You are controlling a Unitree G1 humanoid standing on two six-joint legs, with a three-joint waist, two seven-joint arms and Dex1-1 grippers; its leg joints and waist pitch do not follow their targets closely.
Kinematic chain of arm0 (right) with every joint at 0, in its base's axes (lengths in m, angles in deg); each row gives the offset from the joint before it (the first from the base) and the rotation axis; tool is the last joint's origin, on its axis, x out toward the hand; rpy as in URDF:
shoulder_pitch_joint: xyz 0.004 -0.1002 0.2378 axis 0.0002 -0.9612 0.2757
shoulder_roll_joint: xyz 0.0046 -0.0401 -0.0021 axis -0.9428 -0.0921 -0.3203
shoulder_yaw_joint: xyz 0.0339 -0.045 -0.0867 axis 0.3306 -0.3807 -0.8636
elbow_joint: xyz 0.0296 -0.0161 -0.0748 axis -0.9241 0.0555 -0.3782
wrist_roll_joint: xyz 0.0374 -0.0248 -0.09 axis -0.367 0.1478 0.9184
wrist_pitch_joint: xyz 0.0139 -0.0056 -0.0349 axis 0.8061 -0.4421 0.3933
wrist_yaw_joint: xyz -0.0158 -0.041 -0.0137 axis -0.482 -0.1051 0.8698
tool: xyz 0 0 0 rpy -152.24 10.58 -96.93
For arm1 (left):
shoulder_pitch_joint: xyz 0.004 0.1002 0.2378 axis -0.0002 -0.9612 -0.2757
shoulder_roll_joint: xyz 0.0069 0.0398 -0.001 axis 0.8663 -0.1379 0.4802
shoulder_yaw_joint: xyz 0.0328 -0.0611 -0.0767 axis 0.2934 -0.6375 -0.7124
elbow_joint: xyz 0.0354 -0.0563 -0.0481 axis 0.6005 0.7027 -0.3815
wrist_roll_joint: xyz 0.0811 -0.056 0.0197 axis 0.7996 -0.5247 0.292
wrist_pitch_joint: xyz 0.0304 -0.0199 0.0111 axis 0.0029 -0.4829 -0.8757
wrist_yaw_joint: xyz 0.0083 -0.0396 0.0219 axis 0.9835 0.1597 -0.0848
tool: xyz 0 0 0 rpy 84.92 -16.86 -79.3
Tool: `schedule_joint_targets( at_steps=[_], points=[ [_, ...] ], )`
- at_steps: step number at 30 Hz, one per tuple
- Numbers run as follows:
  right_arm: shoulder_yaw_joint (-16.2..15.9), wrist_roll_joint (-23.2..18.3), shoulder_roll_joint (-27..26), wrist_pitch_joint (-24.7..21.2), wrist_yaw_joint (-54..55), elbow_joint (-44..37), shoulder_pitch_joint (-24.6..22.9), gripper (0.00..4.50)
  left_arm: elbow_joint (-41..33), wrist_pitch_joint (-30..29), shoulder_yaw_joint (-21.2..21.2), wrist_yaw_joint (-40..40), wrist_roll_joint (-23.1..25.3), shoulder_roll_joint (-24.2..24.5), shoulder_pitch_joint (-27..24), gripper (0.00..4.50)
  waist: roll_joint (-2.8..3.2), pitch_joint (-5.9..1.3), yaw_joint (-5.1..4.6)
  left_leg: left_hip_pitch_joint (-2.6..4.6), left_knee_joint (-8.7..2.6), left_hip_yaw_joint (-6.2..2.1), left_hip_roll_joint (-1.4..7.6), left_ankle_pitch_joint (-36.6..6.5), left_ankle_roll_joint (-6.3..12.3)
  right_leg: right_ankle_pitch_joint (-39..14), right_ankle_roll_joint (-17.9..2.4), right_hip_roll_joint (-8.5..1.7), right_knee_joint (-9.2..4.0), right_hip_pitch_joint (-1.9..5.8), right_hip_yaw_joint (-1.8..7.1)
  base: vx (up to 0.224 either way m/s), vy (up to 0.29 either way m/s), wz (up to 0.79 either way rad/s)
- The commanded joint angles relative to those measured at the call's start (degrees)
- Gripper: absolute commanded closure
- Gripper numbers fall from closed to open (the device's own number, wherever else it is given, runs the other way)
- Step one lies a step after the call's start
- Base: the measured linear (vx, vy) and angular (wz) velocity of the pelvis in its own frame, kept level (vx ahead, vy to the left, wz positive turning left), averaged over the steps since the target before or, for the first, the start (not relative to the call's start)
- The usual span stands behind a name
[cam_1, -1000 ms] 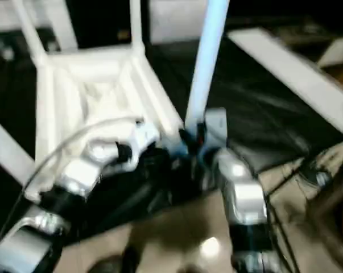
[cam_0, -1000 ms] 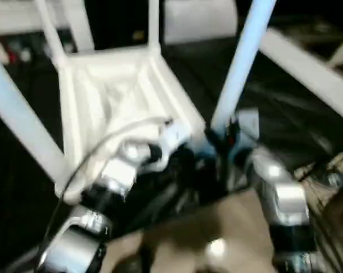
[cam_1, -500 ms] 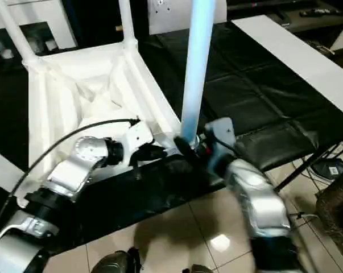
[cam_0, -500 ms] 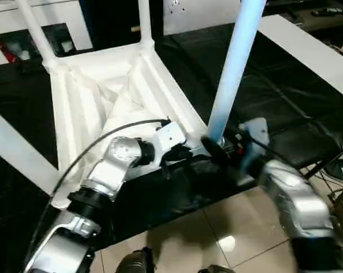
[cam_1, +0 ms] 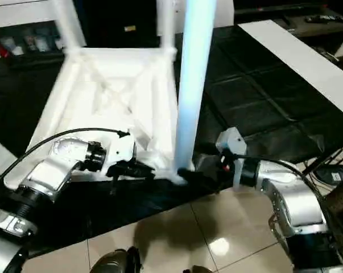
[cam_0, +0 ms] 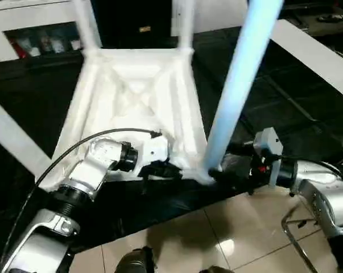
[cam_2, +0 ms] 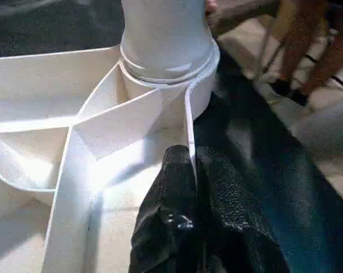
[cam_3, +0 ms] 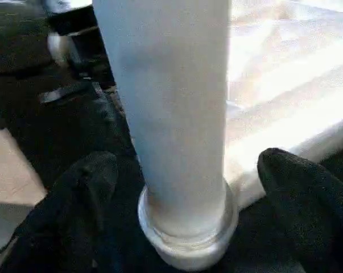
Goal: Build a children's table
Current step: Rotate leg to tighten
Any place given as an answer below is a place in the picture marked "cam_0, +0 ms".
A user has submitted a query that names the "white plastic table leg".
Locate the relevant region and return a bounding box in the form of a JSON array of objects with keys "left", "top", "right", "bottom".
[
  {"left": 71, "top": 0, "right": 101, "bottom": 56},
  {"left": 172, "top": 0, "right": 195, "bottom": 54},
  {"left": 0, "top": 93, "right": 52, "bottom": 175},
  {"left": 201, "top": 0, "right": 286, "bottom": 176}
]

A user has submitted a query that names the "white plastic table top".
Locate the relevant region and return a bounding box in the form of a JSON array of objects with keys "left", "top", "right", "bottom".
[{"left": 34, "top": 47, "right": 216, "bottom": 192}]

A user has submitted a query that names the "black work mat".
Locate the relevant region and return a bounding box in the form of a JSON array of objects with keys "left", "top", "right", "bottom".
[{"left": 0, "top": 27, "right": 343, "bottom": 254}]

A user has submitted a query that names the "chrome bent tube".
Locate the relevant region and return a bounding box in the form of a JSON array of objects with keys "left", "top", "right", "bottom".
[{"left": 280, "top": 202, "right": 321, "bottom": 272}]

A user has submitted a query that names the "dark robot left foot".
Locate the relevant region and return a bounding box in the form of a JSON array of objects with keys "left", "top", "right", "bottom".
[{"left": 118, "top": 246, "right": 155, "bottom": 273}]

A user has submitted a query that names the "dark robot foot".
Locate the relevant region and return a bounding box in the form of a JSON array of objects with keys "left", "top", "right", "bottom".
[
  {"left": 201, "top": 266, "right": 236, "bottom": 273},
  {"left": 118, "top": 246, "right": 155, "bottom": 273}
]

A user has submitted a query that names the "dark robot right foot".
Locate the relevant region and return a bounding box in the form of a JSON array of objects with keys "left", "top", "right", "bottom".
[{"left": 201, "top": 266, "right": 236, "bottom": 273}]

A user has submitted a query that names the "white flat board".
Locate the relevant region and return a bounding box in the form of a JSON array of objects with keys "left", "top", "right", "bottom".
[{"left": 269, "top": 19, "right": 343, "bottom": 104}]

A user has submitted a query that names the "dark low table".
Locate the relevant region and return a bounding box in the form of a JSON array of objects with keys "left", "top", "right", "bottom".
[{"left": 282, "top": 4, "right": 343, "bottom": 59}]

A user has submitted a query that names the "black box with gold label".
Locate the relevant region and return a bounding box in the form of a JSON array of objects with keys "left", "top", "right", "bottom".
[{"left": 90, "top": 0, "right": 175, "bottom": 51}]

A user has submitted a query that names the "black remote control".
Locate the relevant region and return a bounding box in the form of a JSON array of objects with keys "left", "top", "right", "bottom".
[{"left": 317, "top": 15, "right": 343, "bottom": 23}]

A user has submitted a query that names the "red bottle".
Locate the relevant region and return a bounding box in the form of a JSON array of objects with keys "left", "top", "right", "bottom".
[{"left": 11, "top": 42, "right": 27, "bottom": 59}]

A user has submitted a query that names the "white glass-door cabinet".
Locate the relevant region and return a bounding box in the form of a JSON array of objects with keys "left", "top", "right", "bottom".
[{"left": 0, "top": 0, "right": 103, "bottom": 64}]

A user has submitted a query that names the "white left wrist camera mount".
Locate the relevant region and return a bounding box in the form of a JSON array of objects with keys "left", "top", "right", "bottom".
[{"left": 134, "top": 134, "right": 172, "bottom": 179}]

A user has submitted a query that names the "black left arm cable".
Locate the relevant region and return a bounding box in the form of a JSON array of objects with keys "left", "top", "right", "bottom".
[{"left": 0, "top": 127, "right": 164, "bottom": 258}]

